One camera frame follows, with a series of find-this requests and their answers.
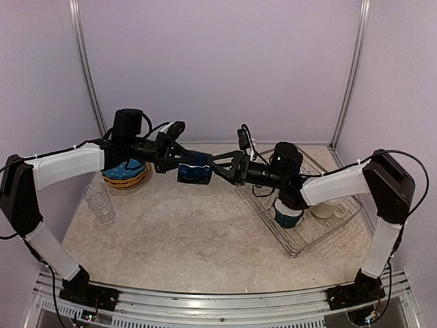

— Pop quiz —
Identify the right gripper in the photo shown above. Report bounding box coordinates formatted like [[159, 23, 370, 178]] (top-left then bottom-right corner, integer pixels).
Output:
[[208, 149, 287, 189]]

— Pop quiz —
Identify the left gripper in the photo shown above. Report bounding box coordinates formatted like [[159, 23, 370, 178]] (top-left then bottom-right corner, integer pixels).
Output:
[[126, 131, 196, 173]]

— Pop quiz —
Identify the dark blue mug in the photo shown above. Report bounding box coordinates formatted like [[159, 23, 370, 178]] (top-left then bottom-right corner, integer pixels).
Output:
[[177, 152, 212, 185]]

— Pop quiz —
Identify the yellow dotted plate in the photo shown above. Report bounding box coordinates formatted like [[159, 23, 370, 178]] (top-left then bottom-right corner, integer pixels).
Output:
[[103, 166, 152, 190], [101, 161, 151, 185]]

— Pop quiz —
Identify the blue dotted plate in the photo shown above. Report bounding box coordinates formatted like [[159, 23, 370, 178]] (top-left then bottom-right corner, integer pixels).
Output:
[[102, 159, 145, 180]]

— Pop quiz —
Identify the teal white bowl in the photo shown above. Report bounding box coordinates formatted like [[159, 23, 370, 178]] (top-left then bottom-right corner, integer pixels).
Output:
[[273, 199, 304, 229]]

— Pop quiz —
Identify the clear glass front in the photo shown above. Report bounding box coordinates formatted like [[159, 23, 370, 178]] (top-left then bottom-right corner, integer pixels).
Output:
[[83, 182, 110, 215]]

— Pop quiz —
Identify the clear glass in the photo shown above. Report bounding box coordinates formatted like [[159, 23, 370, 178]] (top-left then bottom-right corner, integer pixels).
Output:
[[83, 182, 110, 215], [89, 198, 116, 224]]

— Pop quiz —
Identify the white mug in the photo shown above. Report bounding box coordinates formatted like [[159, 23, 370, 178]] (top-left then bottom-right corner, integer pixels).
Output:
[[310, 198, 348, 219]]

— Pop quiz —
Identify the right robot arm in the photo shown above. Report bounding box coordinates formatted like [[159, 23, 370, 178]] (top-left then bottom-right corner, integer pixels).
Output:
[[207, 141, 416, 310]]

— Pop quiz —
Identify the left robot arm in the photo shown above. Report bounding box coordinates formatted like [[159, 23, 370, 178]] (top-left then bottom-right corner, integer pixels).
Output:
[[1, 109, 196, 304]]

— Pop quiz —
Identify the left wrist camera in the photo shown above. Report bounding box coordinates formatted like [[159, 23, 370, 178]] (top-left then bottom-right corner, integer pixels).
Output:
[[160, 121, 186, 140]]

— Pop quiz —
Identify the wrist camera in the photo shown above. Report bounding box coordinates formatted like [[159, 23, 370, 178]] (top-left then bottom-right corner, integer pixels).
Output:
[[160, 121, 186, 140], [237, 124, 257, 161]]

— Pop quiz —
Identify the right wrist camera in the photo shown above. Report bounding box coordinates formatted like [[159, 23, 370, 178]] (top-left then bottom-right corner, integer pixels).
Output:
[[237, 124, 257, 161]]

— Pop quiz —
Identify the wire dish rack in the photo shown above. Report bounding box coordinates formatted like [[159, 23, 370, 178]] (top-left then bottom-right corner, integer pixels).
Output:
[[235, 143, 363, 258]]

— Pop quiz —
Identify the left aluminium frame post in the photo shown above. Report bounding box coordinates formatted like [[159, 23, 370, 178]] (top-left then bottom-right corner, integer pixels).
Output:
[[68, 0, 107, 137]]

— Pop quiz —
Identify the aluminium frame post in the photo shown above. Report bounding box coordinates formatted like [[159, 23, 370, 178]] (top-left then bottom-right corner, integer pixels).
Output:
[[330, 0, 371, 151], [68, 0, 107, 137]]

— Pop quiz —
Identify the front aluminium rail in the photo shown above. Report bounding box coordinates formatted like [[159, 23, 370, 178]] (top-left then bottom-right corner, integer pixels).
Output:
[[32, 269, 421, 328]]

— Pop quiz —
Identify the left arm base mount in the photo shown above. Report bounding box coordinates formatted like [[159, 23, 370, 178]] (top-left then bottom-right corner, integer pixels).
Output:
[[59, 280, 120, 312]]

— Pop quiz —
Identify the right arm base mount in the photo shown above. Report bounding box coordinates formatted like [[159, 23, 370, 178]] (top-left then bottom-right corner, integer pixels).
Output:
[[326, 269, 386, 310]]

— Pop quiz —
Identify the right aluminium frame post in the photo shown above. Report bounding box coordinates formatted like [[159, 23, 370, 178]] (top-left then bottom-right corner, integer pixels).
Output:
[[330, 0, 371, 151]]

